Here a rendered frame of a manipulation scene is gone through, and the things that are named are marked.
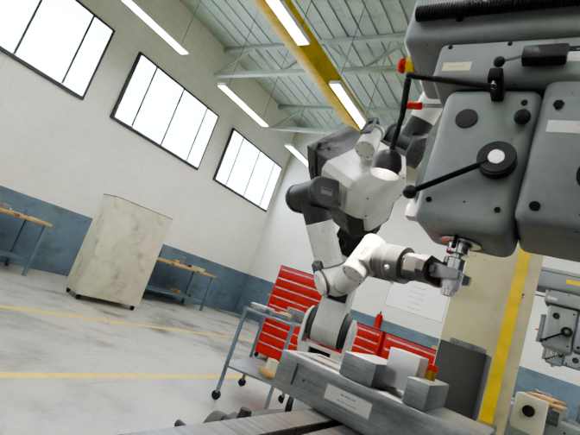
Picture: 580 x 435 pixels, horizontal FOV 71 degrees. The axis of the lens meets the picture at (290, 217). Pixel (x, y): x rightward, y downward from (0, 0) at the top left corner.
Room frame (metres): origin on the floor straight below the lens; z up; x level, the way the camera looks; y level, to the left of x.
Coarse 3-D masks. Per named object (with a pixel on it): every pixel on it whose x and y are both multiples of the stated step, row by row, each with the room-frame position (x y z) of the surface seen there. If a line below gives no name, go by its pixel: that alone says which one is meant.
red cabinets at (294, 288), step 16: (288, 272) 6.43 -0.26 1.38; (304, 272) 6.31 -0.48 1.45; (288, 288) 6.38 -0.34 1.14; (304, 288) 6.26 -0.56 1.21; (272, 304) 6.48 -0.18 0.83; (288, 304) 6.34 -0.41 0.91; (304, 304) 6.22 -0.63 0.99; (272, 320) 6.43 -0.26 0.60; (272, 336) 6.38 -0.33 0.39; (368, 336) 5.64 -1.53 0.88; (384, 336) 5.61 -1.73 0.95; (256, 352) 6.52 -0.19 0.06; (272, 352) 6.35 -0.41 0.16; (368, 352) 5.60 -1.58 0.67; (384, 352) 5.43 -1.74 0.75; (416, 352) 5.16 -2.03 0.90; (432, 352) 5.04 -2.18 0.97
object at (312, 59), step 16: (256, 0) 5.14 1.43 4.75; (288, 0) 5.41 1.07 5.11; (272, 16) 5.38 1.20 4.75; (288, 48) 6.03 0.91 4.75; (304, 48) 5.98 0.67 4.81; (320, 48) 6.30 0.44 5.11; (304, 64) 6.32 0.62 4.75; (320, 64) 6.42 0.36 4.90; (320, 80) 6.66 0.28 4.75; (336, 80) 6.91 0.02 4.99; (336, 96) 7.04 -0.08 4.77; (352, 96) 7.49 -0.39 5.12
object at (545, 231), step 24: (552, 120) 0.69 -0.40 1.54; (576, 120) 0.67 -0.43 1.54; (552, 144) 0.68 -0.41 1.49; (576, 144) 0.66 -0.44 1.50; (528, 168) 0.70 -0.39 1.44; (552, 168) 0.68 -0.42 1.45; (576, 168) 0.66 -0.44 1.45; (528, 192) 0.69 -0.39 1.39; (552, 192) 0.67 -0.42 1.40; (576, 192) 0.65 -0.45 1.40; (528, 216) 0.69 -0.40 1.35; (552, 216) 0.67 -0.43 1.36; (576, 216) 0.65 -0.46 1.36; (528, 240) 0.79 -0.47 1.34; (552, 240) 0.74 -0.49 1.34; (576, 240) 0.70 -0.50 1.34
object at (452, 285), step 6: (444, 264) 0.85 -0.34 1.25; (450, 264) 0.84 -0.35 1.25; (456, 264) 0.84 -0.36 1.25; (462, 264) 0.84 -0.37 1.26; (462, 270) 0.84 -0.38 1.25; (462, 276) 0.84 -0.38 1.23; (438, 282) 0.86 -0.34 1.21; (444, 282) 0.84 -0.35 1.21; (450, 282) 0.84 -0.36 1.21; (456, 282) 0.84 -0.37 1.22; (450, 288) 0.84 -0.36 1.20; (456, 288) 0.84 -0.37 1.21
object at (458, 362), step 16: (448, 352) 1.12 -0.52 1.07; (464, 352) 1.10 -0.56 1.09; (480, 352) 1.08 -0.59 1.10; (448, 368) 1.11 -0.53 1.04; (464, 368) 1.09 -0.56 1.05; (480, 368) 1.07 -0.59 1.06; (464, 384) 1.09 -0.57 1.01; (480, 384) 1.07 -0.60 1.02; (448, 400) 1.10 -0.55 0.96; (464, 400) 1.08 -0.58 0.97; (480, 400) 1.19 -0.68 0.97
